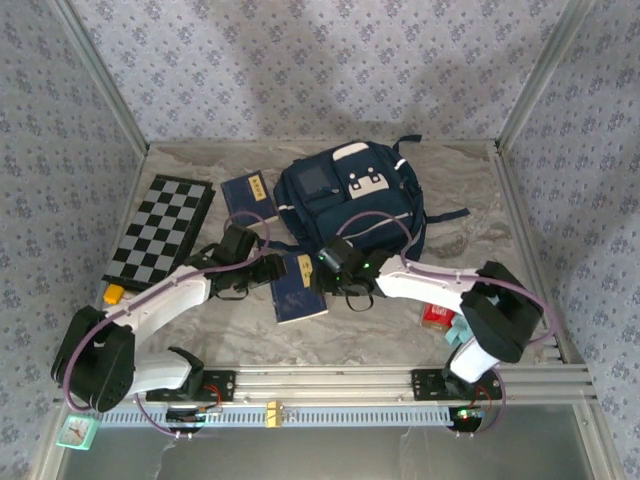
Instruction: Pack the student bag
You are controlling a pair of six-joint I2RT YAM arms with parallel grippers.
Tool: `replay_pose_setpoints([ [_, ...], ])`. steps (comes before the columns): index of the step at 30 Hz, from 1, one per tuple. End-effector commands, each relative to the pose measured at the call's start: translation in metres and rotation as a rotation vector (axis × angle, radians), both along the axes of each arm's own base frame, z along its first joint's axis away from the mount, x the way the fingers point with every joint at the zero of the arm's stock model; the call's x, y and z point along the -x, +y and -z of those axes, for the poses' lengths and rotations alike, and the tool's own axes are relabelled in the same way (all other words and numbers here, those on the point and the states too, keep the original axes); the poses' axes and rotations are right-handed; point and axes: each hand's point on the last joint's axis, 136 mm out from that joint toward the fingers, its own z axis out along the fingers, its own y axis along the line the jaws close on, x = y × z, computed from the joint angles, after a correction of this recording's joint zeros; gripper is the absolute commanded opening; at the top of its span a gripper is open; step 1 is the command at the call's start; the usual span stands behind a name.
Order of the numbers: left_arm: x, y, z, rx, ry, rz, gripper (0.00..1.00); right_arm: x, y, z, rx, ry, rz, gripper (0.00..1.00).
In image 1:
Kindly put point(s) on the navy blue backpack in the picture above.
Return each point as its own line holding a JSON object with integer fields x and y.
{"x": 365, "y": 210}

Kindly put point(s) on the blue book with yellow label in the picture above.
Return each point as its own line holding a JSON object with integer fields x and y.
{"x": 245, "y": 197}
{"x": 297, "y": 300}

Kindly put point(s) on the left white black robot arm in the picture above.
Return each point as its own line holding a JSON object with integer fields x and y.
{"x": 160, "y": 300}

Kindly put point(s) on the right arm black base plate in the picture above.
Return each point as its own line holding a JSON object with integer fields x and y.
{"x": 425, "y": 385}

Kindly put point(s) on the brass connector block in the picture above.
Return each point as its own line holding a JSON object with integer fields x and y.
{"x": 274, "y": 415}

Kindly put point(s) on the small orange block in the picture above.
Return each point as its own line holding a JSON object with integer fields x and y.
{"x": 113, "y": 294}

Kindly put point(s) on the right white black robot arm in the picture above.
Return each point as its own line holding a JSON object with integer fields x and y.
{"x": 425, "y": 280}

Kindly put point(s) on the aluminium side rail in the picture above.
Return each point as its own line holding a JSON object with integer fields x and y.
{"x": 532, "y": 260}

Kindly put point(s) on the black grey folding chessboard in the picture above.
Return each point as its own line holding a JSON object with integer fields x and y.
{"x": 160, "y": 230}

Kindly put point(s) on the aluminium mounting rail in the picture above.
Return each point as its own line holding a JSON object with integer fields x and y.
{"x": 320, "y": 385}

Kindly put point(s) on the teal cloth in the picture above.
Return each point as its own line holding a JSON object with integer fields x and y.
{"x": 457, "y": 332}

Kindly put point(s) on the aluminium frame post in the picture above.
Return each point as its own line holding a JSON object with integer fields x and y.
{"x": 102, "y": 77}
{"x": 542, "y": 75}

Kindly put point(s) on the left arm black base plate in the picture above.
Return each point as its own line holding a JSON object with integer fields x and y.
{"x": 225, "y": 385}

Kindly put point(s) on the red rectangular box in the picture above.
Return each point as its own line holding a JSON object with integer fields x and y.
{"x": 437, "y": 315}

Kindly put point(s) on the mint green alarm clock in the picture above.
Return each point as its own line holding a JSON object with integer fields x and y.
{"x": 76, "y": 432}

